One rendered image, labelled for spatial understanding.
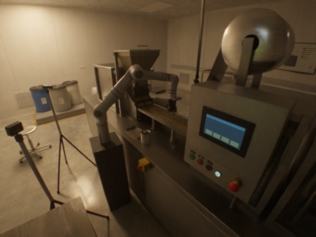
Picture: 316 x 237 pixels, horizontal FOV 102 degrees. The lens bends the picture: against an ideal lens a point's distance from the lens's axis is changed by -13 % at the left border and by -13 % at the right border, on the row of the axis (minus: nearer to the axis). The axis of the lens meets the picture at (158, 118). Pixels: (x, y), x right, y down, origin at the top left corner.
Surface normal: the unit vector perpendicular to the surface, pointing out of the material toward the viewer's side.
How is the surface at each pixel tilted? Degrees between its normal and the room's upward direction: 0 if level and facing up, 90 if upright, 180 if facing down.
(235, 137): 90
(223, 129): 90
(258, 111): 90
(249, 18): 90
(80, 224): 0
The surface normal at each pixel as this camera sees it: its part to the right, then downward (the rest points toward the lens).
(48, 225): 0.00, -0.90
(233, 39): -0.78, 0.27
